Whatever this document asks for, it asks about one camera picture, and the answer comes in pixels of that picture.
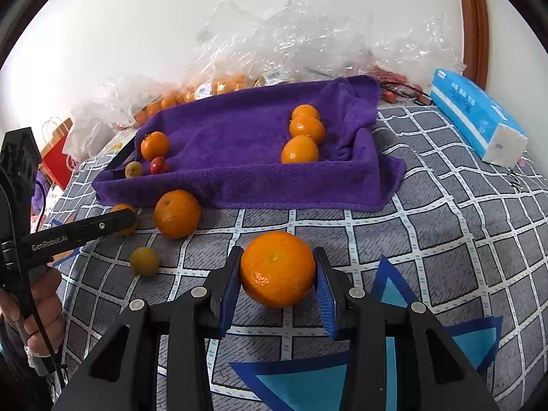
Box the grey checked blanket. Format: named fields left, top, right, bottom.
left=43, top=103, right=548, bottom=411

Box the bunch of red cherry tomatoes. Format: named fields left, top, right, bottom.
left=368, top=63, right=422, bottom=103

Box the blue tissue pack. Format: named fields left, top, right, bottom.
left=429, top=67, right=528, bottom=170

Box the person's left hand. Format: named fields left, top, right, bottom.
left=23, top=266, right=66, bottom=359

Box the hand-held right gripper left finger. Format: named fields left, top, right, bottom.
left=53, top=246, right=246, bottom=411

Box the orange with leafy stem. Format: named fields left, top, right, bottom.
left=140, top=131, right=171, bottom=162

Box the crumpled clear plastic bag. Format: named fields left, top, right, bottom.
left=265, top=0, right=467, bottom=95

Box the pile of bagged oranges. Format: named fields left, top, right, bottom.
left=135, top=88, right=193, bottom=127

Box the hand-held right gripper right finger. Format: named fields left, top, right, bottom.
left=312, top=247, right=499, bottom=411

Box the brown wooden door frame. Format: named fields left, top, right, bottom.
left=454, top=0, right=491, bottom=90

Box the heap of labelled bag oranges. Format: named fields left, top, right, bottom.
left=188, top=73, right=249, bottom=101

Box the purple towel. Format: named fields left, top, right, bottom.
left=92, top=75, right=407, bottom=212

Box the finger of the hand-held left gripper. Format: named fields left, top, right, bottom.
left=19, top=208, right=138, bottom=267

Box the large orange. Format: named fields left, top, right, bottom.
left=240, top=230, right=317, bottom=308

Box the red paper bag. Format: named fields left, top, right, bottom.
left=40, top=117, right=77, bottom=191

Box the small orange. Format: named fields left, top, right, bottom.
left=291, top=104, right=321, bottom=123

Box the clear plastic bag white label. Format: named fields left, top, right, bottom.
left=184, top=0, right=309, bottom=99

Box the bag of small yellow fruits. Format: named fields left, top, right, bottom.
left=250, top=68, right=300, bottom=88

